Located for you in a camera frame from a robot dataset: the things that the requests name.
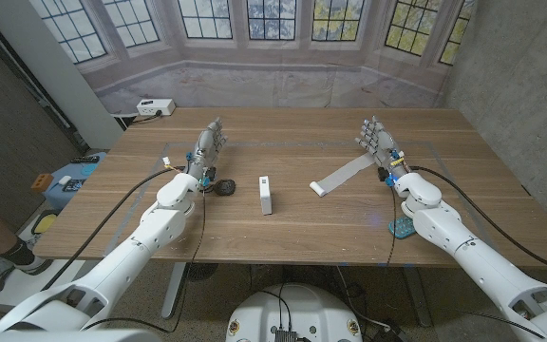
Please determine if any orange block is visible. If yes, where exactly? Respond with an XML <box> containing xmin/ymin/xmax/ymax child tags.
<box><xmin>30</xmin><ymin>173</ymin><xmax>54</xmax><ymax>195</ymax></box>

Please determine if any white USB stick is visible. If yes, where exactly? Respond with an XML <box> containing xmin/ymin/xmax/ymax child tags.
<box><xmin>258</xmin><ymin>175</ymin><xmax>274</xmax><ymax>217</ymax></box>

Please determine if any printed window backdrop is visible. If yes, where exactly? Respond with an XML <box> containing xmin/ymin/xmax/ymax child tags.
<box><xmin>28</xmin><ymin>0</ymin><xmax>477</xmax><ymax>115</ymax></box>

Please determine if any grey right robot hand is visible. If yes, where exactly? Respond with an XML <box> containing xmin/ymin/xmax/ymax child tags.
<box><xmin>354</xmin><ymin>115</ymin><xmax>407</xmax><ymax>184</ymax></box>

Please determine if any yellow pad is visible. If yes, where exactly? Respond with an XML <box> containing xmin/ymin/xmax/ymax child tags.
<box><xmin>30</xmin><ymin>211</ymin><xmax>59</xmax><ymax>236</ymax></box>

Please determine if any white gauze bandage strip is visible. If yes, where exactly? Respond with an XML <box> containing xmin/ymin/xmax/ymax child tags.
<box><xmin>309</xmin><ymin>151</ymin><xmax>377</xmax><ymax>198</ymax></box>

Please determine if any white power strip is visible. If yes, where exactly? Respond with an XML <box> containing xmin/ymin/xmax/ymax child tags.
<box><xmin>136</xmin><ymin>98</ymin><xmax>177</xmax><ymax>118</ymax></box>

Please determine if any black round object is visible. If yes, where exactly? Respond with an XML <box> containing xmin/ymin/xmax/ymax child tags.
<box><xmin>213</xmin><ymin>178</ymin><xmax>237</xmax><ymax>198</ymax></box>

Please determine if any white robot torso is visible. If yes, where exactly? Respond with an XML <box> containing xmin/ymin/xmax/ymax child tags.
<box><xmin>225</xmin><ymin>283</ymin><xmax>364</xmax><ymax>342</ymax></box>

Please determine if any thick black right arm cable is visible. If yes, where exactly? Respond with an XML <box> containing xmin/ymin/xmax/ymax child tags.
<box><xmin>408</xmin><ymin>165</ymin><xmax>547</xmax><ymax>276</ymax></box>

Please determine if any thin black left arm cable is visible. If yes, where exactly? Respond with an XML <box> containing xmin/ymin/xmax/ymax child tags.
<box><xmin>81</xmin><ymin>187</ymin><xmax>208</xmax><ymax>334</ymax></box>

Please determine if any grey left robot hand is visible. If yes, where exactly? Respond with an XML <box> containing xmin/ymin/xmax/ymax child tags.
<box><xmin>183</xmin><ymin>117</ymin><xmax>230</xmax><ymax>184</ymax></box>

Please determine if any white floor platform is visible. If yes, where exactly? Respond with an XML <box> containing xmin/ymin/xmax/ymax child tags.
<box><xmin>0</xmin><ymin>258</ymin><xmax>89</xmax><ymax>314</ymax></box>

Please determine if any grey metal table leg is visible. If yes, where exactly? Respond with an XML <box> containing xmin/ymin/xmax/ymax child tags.
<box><xmin>402</xmin><ymin>265</ymin><xmax>434</xmax><ymax>328</ymax></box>
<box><xmin>160</xmin><ymin>261</ymin><xmax>188</xmax><ymax>320</ymax></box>

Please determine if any grey perforated partition panel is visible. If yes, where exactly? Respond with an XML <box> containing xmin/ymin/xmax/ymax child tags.
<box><xmin>0</xmin><ymin>13</ymin><xmax>89</xmax><ymax>229</ymax></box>

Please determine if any blue stool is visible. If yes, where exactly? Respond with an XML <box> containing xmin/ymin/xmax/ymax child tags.
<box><xmin>44</xmin><ymin>151</ymin><xmax>107</xmax><ymax>211</ymax></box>

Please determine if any teal TV remote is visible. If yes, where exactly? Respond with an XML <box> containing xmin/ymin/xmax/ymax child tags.
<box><xmin>387</xmin><ymin>216</ymin><xmax>417</xmax><ymax>240</ymax></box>

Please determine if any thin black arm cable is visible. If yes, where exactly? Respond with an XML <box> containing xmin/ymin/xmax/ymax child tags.
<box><xmin>81</xmin><ymin>187</ymin><xmax>208</xmax><ymax>334</ymax></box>
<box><xmin>386</xmin><ymin>184</ymin><xmax>398</xmax><ymax>268</ymax></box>

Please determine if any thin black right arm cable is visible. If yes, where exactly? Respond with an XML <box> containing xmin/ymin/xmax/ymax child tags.
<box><xmin>386</xmin><ymin>184</ymin><xmax>398</xmax><ymax>268</ymax></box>

